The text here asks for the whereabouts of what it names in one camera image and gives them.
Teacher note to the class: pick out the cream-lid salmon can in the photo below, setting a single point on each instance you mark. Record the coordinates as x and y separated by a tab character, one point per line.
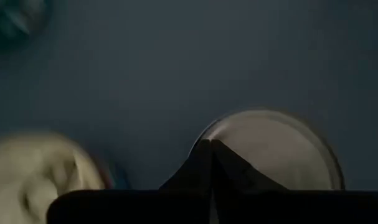
20	171

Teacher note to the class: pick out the silver-lid seafood can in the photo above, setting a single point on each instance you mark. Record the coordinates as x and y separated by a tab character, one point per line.
269	149

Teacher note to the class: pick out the teal can silver lid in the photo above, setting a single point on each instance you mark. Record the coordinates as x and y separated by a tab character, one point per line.
11	21

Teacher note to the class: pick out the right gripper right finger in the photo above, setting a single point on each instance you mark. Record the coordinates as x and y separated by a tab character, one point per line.
235	177

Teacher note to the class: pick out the blue table mat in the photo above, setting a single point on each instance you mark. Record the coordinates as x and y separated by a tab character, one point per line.
145	77

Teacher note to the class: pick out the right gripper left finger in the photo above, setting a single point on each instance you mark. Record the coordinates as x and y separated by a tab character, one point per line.
195	174

